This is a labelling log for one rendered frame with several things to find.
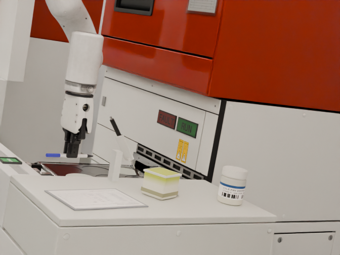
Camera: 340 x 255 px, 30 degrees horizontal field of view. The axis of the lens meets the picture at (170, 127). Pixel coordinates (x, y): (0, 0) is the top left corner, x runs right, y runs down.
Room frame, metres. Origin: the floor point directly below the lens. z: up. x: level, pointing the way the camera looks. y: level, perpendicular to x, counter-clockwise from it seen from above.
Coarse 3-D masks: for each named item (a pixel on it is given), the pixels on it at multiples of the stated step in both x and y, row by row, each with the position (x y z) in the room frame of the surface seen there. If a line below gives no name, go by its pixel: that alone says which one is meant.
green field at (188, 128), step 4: (180, 120) 2.08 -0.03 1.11; (184, 120) 2.06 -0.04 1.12; (180, 124) 2.07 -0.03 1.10; (184, 124) 2.05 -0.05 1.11; (188, 124) 2.03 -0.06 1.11; (192, 124) 2.01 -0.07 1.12; (180, 128) 2.07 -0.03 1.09; (184, 128) 2.05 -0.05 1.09; (188, 128) 2.03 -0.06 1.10; (192, 128) 2.01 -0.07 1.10; (184, 132) 2.05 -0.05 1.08; (188, 132) 2.03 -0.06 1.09; (192, 132) 2.01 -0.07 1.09
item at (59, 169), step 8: (56, 168) 1.99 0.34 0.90; (64, 168) 2.01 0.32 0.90; (72, 168) 2.03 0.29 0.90; (80, 168) 2.05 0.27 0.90; (88, 168) 2.07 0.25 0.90; (96, 168) 2.09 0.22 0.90; (104, 168) 2.11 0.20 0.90; (96, 176) 1.99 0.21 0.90; (104, 176) 2.00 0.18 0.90; (120, 176) 2.04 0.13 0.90; (128, 176) 2.06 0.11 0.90; (136, 176) 2.08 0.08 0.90
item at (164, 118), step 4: (160, 112) 2.19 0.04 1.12; (160, 116) 2.18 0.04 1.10; (164, 116) 2.16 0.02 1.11; (168, 116) 2.14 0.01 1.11; (172, 116) 2.12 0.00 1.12; (160, 120) 2.18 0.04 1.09; (164, 120) 2.16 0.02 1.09; (168, 120) 2.14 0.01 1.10; (172, 120) 2.12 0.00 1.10; (164, 124) 2.15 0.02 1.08; (168, 124) 2.13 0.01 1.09; (172, 124) 2.11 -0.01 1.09
